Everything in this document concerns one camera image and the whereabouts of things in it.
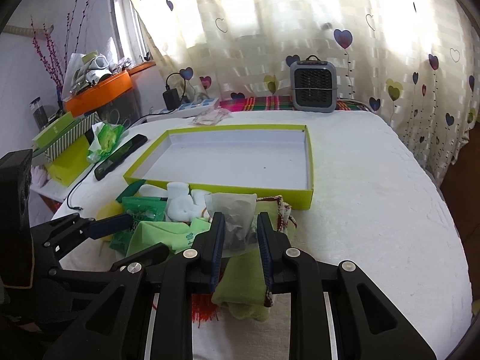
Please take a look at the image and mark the yellow sponge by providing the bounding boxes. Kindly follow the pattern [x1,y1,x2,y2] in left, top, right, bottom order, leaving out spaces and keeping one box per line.
[95,200,124,220]

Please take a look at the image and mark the red tassel bundle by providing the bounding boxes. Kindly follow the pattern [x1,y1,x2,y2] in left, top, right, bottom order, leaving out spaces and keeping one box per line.
[191,294,218,325]

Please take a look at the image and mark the green plastic packet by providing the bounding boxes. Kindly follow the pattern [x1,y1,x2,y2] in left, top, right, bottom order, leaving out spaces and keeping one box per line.
[110,180,168,256]

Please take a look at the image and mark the green towel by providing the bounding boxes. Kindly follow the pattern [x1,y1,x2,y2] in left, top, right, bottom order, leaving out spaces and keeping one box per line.
[211,195,297,322]

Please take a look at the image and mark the white sock bundle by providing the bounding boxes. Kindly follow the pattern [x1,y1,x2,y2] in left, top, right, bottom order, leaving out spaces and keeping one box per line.
[137,182,211,223]

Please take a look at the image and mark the translucent bag dark contents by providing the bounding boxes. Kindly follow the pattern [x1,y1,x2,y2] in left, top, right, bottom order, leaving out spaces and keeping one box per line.
[205,193,258,258]

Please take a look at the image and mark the black smartphone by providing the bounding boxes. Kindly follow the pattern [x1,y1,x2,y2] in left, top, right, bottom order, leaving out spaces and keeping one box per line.
[94,134,148,181]

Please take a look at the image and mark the lime green box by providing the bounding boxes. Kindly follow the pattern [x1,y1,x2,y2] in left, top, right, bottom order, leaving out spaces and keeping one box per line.
[46,135,90,187]

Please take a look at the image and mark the green white plastic bag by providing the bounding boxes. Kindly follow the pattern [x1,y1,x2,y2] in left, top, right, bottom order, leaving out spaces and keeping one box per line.
[87,122,125,164]

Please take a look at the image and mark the striped green gift box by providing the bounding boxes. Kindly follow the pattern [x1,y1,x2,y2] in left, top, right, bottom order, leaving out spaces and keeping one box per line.
[32,112,101,166]

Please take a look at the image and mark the dark glass jar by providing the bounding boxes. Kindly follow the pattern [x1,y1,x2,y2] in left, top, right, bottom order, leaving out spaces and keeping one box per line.
[30,97,48,130]

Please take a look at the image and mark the lime green cardboard tray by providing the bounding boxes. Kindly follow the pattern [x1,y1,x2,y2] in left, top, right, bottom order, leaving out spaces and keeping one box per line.
[124,124,314,211]

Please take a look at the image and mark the white power strip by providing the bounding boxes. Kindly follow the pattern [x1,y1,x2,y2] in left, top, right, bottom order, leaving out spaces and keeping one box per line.
[160,97,221,118]

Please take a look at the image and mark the pink crumpled wrapper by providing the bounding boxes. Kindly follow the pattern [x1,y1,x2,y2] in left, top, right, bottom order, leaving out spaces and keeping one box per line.
[192,108,232,126]

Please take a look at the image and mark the black charger adapter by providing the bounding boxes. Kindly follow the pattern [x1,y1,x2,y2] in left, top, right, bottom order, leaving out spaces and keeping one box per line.
[163,88,181,111]

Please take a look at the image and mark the white green packets pile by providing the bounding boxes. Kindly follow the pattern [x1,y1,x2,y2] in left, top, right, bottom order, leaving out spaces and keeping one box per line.
[61,51,132,102]

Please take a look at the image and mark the plaid colourful cloth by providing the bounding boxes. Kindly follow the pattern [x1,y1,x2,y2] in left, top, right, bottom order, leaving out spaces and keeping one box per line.
[220,96,369,112]

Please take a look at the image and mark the pink branch decoration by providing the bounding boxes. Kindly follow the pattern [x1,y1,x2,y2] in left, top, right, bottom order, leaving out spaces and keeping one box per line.
[29,0,90,89]

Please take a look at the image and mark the grey portable fan heater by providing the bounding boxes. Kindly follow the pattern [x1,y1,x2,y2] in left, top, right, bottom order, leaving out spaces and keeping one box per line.
[289,55,338,113]

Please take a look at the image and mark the heart patterned curtain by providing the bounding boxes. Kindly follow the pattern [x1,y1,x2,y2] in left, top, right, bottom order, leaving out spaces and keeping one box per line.
[129,0,479,182]

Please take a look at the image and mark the black usb cable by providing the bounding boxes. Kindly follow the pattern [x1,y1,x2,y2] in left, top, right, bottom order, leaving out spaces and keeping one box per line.
[66,72,196,212]

